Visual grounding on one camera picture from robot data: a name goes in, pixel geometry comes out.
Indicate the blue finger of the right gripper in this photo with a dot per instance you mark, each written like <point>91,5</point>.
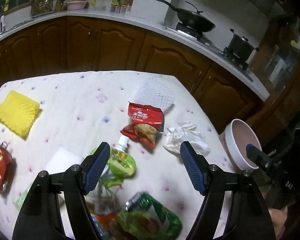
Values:
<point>252,152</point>

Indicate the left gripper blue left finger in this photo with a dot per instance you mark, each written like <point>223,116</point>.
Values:
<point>94,165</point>

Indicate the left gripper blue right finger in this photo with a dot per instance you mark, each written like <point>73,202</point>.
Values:
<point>194,166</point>

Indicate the pink white trash bin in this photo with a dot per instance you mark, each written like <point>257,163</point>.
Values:
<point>236,136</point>

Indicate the person's right hand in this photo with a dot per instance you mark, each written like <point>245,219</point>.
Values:
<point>278,212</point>

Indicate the white foam block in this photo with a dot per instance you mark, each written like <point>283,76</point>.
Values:
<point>62,160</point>

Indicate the green spout pouch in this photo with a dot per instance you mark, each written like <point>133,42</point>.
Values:
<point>119,167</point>

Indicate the crumpled white tissue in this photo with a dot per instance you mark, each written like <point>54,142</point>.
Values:
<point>185,131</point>

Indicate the colorful cartoon snack wrapper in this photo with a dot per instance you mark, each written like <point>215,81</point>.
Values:
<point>107,226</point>

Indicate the crushed green can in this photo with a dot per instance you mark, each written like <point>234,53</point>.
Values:
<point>146,218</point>

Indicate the red chip bag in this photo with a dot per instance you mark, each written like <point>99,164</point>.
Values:
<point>147,123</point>

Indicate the green drink carton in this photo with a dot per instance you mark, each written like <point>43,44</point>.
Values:
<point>20,200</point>

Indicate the black stock pot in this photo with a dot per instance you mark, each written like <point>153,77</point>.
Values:
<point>239,47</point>

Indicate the lower wooden cabinets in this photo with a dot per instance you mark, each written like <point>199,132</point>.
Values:
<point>78,44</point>

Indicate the gas stove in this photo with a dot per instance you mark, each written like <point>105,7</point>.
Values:
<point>202,41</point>

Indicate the black wok with lid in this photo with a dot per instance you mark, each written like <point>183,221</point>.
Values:
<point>191,19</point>

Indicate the oil bottles on counter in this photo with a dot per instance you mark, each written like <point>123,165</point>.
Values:
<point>121,6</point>

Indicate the pink basin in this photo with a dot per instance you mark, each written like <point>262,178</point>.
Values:
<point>76,4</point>

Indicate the white faucet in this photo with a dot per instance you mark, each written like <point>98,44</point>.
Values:
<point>2,20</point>

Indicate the dish rack with utensils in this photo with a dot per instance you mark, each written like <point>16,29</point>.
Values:
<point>41,7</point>

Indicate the yellow detergent bottle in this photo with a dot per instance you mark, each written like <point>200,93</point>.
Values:
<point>6,5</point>

